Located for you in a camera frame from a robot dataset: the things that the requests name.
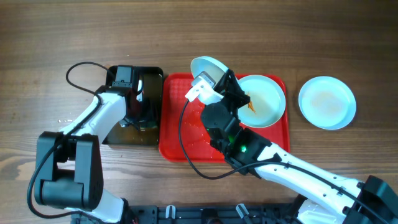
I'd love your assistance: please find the white plate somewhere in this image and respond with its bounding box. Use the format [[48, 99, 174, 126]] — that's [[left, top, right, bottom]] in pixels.
[[238, 75, 286, 128], [190, 56, 228, 103], [298, 76, 357, 131]]

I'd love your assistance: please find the green sponge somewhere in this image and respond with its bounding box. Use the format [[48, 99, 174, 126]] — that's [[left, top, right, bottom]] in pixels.
[[139, 120, 158, 130]]

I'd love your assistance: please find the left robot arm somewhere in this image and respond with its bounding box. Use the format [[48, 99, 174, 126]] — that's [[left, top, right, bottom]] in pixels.
[[27, 65, 164, 223]]

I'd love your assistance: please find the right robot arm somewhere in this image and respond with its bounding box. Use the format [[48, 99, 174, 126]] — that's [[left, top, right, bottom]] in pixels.
[[197, 69, 397, 223]]

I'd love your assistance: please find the black water tray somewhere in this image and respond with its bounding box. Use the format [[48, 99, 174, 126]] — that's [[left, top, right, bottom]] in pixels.
[[103, 65, 164, 146]]

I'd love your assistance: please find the red plastic tray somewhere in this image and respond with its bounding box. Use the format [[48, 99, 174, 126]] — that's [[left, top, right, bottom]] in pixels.
[[158, 72, 290, 164]]

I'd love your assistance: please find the right black cable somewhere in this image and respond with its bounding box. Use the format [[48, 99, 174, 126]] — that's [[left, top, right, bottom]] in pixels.
[[177, 98, 389, 224]]

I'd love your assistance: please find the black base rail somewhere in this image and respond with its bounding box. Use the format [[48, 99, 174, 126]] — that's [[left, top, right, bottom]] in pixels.
[[130, 203, 300, 224]]

